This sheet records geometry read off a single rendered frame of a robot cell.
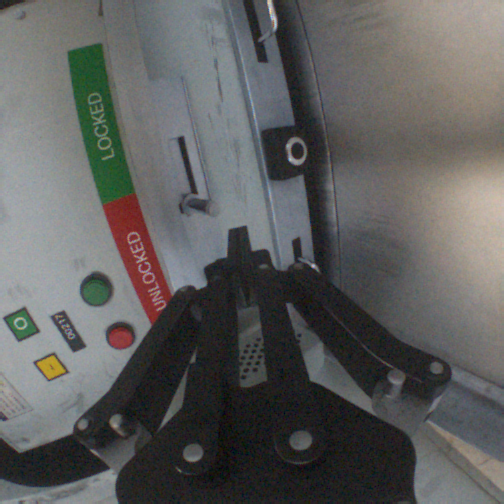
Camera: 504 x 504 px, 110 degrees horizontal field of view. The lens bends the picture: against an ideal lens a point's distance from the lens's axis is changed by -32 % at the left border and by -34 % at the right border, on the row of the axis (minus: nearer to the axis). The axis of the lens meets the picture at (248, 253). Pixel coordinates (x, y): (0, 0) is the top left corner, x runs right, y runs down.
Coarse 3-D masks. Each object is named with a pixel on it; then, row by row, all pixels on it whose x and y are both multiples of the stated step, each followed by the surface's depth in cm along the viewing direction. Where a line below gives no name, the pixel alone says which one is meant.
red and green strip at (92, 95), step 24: (96, 48) 16; (72, 72) 16; (96, 72) 17; (96, 96) 18; (96, 120) 19; (96, 144) 20; (120, 144) 21; (96, 168) 20; (120, 168) 22; (120, 192) 22; (120, 216) 23; (120, 240) 23; (144, 240) 25; (144, 264) 25; (144, 288) 26; (168, 288) 27
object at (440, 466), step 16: (320, 368) 40; (336, 368) 42; (320, 384) 40; (336, 384) 40; (352, 384) 39; (352, 400) 37; (368, 400) 37; (416, 432) 31; (432, 432) 28; (416, 448) 28; (432, 448) 28; (448, 448) 25; (416, 464) 26; (432, 464) 25; (448, 464) 24; (464, 464) 22; (416, 480) 24; (432, 480) 23; (448, 480) 22; (464, 480) 21; (480, 480) 18; (80, 496) 21; (96, 496) 22; (112, 496) 24; (416, 496) 22; (432, 496) 21; (448, 496) 20; (464, 496) 19; (480, 496) 17; (496, 496) 15
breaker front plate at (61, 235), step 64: (64, 0) 12; (192, 0) 19; (0, 64) 12; (64, 64) 15; (192, 64) 22; (0, 128) 14; (64, 128) 18; (192, 128) 24; (0, 192) 16; (64, 192) 19; (256, 192) 31; (0, 256) 17; (64, 256) 21; (0, 320) 17; (128, 320) 26; (256, 320) 36; (64, 384) 23
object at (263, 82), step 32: (224, 0) 20; (256, 0) 22; (256, 32) 23; (256, 64) 25; (256, 96) 26; (288, 96) 28; (256, 128) 27; (288, 192) 32; (288, 224) 33; (288, 256) 34
